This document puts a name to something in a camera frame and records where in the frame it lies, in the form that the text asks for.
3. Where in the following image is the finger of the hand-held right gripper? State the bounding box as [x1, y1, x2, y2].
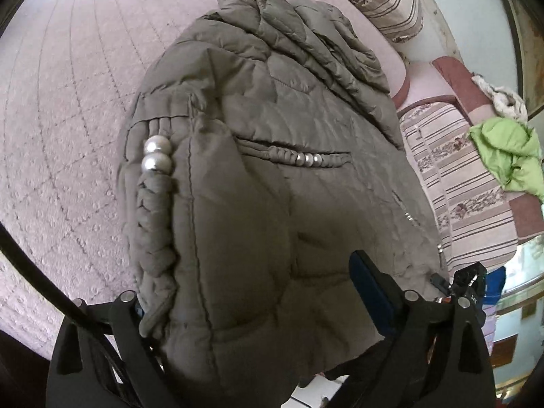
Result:
[429, 272, 454, 303]

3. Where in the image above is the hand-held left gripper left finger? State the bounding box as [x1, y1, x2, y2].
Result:
[46, 291, 171, 408]

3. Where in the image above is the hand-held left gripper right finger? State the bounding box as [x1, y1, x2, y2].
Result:
[325, 250, 496, 408]

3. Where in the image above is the olive quilted jacket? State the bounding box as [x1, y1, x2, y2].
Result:
[116, 0, 451, 408]

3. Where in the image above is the blue cloth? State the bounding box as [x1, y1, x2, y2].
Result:
[484, 266, 508, 307]

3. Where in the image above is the striped floral cushion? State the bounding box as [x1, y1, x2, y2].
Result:
[304, 0, 425, 44]
[399, 101, 520, 275]

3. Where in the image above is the green cloth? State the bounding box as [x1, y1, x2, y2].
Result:
[467, 117, 544, 205]

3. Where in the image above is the white patterned cloth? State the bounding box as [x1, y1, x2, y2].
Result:
[471, 73, 528, 123]

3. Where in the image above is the pink corner sofa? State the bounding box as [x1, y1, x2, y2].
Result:
[0, 0, 544, 362]

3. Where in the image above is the black cable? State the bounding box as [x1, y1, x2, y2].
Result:
[0, 222, 128, 396]

